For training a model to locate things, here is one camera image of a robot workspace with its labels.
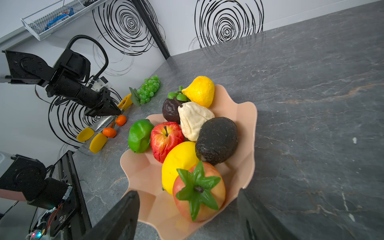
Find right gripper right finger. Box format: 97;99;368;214
237;189;297;240

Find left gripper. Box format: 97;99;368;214
46;49;121;117

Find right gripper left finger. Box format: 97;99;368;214
82;191;140;240

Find pink scalloped fruit bowl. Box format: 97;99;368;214
120;85;258;240

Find orange fake tangerine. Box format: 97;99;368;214
115;115;127;127
102;127;117;138

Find red fake strawberry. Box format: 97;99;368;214
173;161;226;223

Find green fake lime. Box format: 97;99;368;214
129;119;155;154

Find dark fake avocado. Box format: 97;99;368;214
195;117;239;166

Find yellow fake lemon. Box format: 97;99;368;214
162;142;200;195

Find red fake apple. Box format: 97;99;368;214
151;122;184;164

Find dark fake mangosteen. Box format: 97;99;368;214
162;86;191;125

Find beige fake pear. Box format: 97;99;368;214
174;97;215;142

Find small yellow fake pear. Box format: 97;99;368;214
182;76;215;108

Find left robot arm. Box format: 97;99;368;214
1;47;121;210

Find green fake grapes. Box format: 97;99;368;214
130;75;161;107

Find yellow kitchen tongs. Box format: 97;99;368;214
77;94;133;143

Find blue candy packet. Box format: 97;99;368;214
45;7;75;31

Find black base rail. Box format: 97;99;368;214
25;151;92;240

